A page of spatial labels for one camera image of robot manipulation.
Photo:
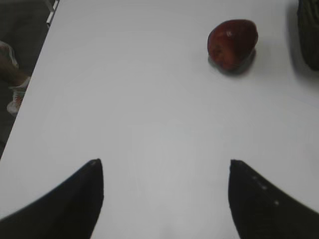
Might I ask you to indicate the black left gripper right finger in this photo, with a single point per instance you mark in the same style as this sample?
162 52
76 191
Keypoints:
260 210

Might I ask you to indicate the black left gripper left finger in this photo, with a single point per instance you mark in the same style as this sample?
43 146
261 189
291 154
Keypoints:
69 211

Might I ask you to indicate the dark brown wicker basket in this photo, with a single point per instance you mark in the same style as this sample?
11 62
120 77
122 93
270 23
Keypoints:
308 27

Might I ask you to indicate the person's leg with sneaker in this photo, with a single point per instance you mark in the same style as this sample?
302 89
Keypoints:
10 73

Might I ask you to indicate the dark red apple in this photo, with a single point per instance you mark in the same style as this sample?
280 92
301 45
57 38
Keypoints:
231 43

